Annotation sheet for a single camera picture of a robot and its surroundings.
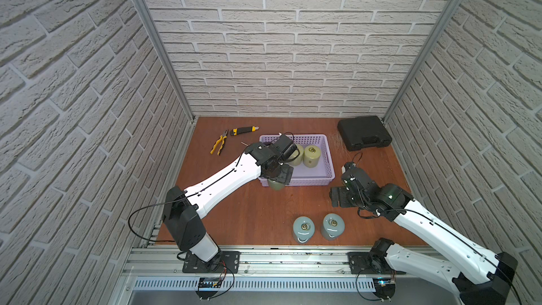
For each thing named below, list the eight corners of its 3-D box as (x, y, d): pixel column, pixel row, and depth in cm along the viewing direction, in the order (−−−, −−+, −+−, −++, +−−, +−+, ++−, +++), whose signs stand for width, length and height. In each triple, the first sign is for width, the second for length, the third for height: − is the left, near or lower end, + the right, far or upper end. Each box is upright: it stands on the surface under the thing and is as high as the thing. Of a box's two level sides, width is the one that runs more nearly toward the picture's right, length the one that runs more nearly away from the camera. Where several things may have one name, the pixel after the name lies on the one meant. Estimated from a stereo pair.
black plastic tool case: (348, 151, 105) (350, 146, 102) (335, 124, 117) (337, 119, 114) (392, 145, 108) (395, 140, 105) (375, 119, 120) (377, 114, 117)
